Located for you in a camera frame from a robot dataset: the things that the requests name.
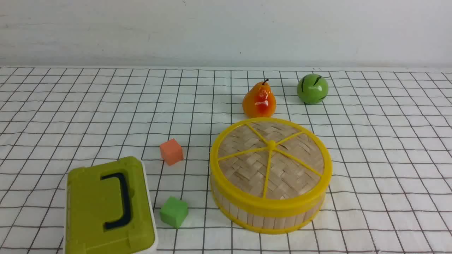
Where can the green foam cube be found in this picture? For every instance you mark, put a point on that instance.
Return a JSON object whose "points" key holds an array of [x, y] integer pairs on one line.
{"points": [[174, 212]]}

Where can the bamboo steamer basket yellow rim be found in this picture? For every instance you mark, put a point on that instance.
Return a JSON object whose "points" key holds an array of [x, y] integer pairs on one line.
{"points": [[265, 217]]}

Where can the olive green lidded box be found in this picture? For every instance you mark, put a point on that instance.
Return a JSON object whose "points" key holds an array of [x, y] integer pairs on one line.
{"points": [[108, 210]]}

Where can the orange toy pear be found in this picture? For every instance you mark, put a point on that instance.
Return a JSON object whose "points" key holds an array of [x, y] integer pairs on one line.
{"points": [[259, 101]]}

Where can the white black grid tablecloth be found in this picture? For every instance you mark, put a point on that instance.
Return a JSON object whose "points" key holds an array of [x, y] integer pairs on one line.
{"points": [[388, 131]]}

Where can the orange foam cube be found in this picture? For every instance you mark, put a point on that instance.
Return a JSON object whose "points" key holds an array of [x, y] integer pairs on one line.
{"points": [[171, 152]]}

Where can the green toy apple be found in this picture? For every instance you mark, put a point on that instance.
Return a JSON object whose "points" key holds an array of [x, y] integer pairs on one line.
{"points": [[312, 89]]}

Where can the yellow woven steamer lid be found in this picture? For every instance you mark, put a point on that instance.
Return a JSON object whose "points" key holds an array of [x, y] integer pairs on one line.
{"points": [[269, 167]]}

